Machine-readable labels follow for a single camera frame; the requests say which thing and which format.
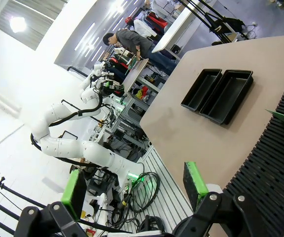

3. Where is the light wooden workbench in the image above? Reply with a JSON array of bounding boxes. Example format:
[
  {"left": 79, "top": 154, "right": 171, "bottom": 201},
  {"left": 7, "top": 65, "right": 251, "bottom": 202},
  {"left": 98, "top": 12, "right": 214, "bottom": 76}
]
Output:
[{"left": 123, "top": 58, "right": 149, "bottom": 93}]

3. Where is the person in grey shirt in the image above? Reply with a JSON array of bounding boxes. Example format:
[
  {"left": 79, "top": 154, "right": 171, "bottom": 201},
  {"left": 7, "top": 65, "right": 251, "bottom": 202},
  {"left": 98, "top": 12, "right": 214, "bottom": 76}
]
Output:
[{"left": 102, "top": 29, "right": 181, "bottom": 75}]

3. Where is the grey slotted aluminium base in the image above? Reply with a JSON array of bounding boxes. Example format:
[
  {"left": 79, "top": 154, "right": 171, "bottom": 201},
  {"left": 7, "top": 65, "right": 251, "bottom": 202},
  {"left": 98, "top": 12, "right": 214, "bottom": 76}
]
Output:
[{"left": 122, "top": 145, "right": 194, "bottom": 234}]

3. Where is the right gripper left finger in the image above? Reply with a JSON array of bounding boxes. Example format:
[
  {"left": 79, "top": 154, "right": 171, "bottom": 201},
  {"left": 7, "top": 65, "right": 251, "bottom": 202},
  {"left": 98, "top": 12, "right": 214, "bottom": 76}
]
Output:
[{"left": 15, "top": 169, "right": 88, "bottom": 237}]

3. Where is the black slotted board rack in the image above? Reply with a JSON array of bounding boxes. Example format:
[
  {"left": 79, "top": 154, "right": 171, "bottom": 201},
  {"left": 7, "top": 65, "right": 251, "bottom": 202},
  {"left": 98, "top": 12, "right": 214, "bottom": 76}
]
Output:
[{"left": 222, "top": 34, "right": 284, "bottom": 237}]

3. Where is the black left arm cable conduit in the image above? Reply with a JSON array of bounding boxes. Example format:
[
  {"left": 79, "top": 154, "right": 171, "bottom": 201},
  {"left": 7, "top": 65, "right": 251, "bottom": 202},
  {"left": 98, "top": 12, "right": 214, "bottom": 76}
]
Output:
[{"left": 30, "top": 85, "right": 123, "bottom": 173}]

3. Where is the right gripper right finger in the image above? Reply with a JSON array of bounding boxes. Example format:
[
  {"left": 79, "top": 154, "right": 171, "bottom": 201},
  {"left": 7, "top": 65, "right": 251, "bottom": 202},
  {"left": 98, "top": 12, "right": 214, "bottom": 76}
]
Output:
[{"left": 174, "top": 161, "right": 268, "bottom": 237}]

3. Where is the white background table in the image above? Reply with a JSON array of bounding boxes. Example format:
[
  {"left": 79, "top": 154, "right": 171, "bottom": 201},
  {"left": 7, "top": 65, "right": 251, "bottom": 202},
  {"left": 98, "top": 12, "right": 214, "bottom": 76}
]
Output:
[{"left": 151, "top": 0, "right": 201, "bottom": 54}]

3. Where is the black cable bundle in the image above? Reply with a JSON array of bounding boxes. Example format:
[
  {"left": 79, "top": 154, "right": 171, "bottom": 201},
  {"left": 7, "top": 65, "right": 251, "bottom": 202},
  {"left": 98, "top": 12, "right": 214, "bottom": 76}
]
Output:
[{"left": 112, "top": 170, "right": 161, "bottom": 230}]

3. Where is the black ESD tray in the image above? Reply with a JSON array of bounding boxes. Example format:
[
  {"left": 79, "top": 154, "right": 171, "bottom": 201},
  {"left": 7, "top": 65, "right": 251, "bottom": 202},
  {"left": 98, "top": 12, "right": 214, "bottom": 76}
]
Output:
[
  {"left": 180, "top": 68, "right": 223, "bottom": 112},
  {"left": 199, "top": 70, "right": 254, "bottom": 125}
]

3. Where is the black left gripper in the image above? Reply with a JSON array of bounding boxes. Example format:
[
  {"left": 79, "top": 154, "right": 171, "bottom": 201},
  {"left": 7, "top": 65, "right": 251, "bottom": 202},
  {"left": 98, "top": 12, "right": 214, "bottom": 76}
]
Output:
[{"left": 99, "top": 79, "right": 124, "bottom": 96}]

